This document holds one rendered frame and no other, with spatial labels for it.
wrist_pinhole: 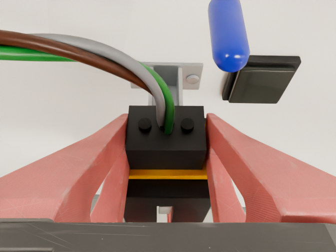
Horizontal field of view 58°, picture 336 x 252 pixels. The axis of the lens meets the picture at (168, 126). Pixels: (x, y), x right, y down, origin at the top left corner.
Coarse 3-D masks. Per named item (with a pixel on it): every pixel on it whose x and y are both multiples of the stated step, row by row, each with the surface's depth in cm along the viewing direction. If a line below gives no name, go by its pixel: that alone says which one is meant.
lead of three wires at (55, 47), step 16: (0, 32) 6; (16, 32) 6; (0, 48) 6; (16, 48) 7; (32, 48) 7; (48, 48) 7; (64, 48) 7; (80, 48) 7; (96, 48) 7; (112, 48) 8; (96, 64) 7; (112, 64) 8; (128, 64) 8; (144, 64) 9; (128, 80) 8; (144, 80) 9; (160, 80) 9; (160, 96) 9; (160, 112) 10
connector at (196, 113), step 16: (128, 112) 12; (144, 112) 12; (176, 112) 12; (192, 112) 12; (128, 128) 12; (144, 128) 11; (160, 128) 11; (176, 128) 12; (192, 128) 11; (128, 144) 11; (144, 144) 11; (160, 144) 11; (176, 144) 11; (192, 144) 11; (128, 160) 12; (144, 160) 12; (160, 160) 12; (176, 160) 12; (192, 160) 12
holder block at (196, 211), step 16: (128, 192) 13; (144, 192) 13; (160, 192) 13; (176, 192) 13; (192, 192) 13; (208, 192) 13; (128, 208) 14; (144, 208) 14; (176, 208) 14; (192, 208) 14; (208, 208) 14
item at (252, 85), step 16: (256, 64) 18; (272, 64) 18; (288, 64) 18; (240, 80) 19; (256, 80) 19; (272, 80) 19; (288, 80) 19; (224, 96) 21; (240, 96) 20; (256, 96) 20; (272, 96) 20
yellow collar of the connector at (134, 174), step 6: (204, 162) 13; (204, 168) 13; (132, 174) 13; (138, 174) 13; (144, 174) 13; (150, 174) 13; (156, 174) 13; (162, 174) 13; (168, 174) 13; (174, 174) 13; (180, 174) 13; (186, 174) 13; (192, 174) 13; (198, 174) 13; (204, 174) 13
